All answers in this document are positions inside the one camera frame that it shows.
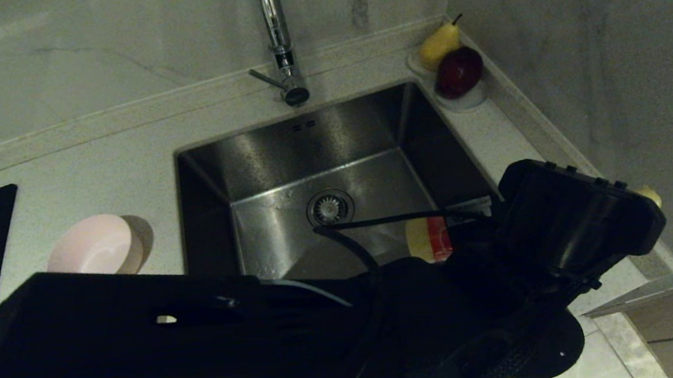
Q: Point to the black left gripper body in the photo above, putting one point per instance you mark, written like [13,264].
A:
[580,218]

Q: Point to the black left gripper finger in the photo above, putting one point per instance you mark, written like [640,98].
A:
[473,216]
[479,242]

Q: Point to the orange detergent bottle yellow cap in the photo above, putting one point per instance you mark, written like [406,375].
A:
[428,239]

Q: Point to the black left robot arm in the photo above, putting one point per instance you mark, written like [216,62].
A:
[141,363]

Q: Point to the stainless steel sink basin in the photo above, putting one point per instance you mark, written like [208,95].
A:
[307,154]

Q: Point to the chrome sink faucet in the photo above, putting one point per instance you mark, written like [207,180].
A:
[275,31]

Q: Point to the small white dish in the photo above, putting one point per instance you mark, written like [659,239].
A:
[472,99]

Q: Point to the round metal drain strainer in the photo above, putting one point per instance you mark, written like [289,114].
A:
[329,205]

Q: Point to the dark red apple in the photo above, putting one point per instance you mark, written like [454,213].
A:
[459,72]

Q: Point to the yellow pear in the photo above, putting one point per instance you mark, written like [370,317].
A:
[439,47]

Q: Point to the pink plastic bowl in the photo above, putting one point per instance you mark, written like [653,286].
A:
[89,245]

